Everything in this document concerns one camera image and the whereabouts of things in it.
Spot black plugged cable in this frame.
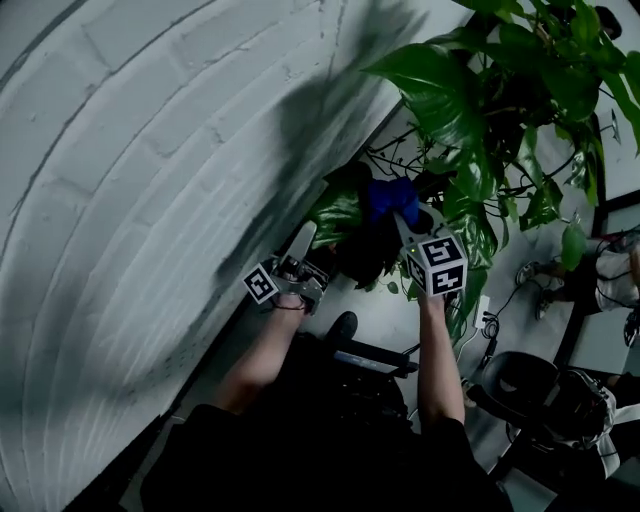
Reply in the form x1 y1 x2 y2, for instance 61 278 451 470
479 279 546 371

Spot black skirting board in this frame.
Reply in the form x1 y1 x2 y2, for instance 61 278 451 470
62 94 406 512

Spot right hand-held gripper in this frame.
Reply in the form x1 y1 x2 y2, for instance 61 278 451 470
391 200 469 298

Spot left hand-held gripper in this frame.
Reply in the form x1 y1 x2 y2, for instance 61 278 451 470
242 220 332 318

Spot person's black trousers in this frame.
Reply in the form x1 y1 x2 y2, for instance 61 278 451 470
269 329 416 431

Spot white power strip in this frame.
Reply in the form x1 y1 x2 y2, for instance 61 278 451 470
473 294 492 330

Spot green leafy plant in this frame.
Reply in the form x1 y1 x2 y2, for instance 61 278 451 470
304 0 640 346

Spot person's left forearm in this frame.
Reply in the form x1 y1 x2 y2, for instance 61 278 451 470
212 294 306 414

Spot person's black shoe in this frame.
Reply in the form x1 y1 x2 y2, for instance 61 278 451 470
324 310 360 346

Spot blue cloth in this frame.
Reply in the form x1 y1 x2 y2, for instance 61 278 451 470
368 177 420 226

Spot person's black top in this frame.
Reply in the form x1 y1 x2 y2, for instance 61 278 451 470
139 403 511 512

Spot black waist-mounted device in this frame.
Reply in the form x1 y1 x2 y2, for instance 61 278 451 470
332 349 420 376

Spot dark moulded chair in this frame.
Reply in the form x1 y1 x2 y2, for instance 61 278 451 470
467 351 559 416

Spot person's right forearm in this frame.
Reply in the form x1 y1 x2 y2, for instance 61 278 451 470
417 292 466 429

